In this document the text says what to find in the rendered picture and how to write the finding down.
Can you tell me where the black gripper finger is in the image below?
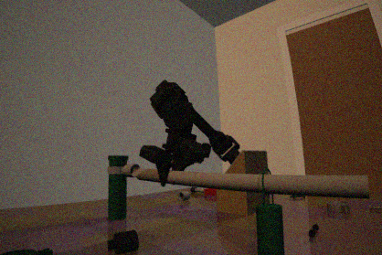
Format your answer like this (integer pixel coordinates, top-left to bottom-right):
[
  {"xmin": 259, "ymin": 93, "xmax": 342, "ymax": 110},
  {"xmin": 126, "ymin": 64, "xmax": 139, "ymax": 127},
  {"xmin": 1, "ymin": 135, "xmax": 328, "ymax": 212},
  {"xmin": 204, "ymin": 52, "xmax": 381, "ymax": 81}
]
[
  {"xmin": 172, "ymin": 158, "xmax": 193, "ymax": 171},
  {"xmin": 156, "ymin": 163, "xmax": 175, "ymax": 186}
]

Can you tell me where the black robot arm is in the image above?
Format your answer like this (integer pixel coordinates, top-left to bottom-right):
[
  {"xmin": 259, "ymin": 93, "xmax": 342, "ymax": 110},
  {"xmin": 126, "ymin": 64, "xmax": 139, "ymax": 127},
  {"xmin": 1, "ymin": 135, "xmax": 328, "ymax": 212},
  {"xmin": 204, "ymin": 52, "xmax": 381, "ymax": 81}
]
[{"xmin": 150, "ymin": 80, "xmax": 240, "ymax": 164}]

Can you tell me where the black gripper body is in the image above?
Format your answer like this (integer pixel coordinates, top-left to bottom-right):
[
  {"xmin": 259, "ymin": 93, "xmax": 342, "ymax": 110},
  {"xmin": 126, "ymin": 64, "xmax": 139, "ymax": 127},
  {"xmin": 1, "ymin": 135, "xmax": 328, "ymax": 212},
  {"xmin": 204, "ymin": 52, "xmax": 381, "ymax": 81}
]
[{"xmin": 139, "ymin": 128, "xmax": 193, "ymax": 164}]

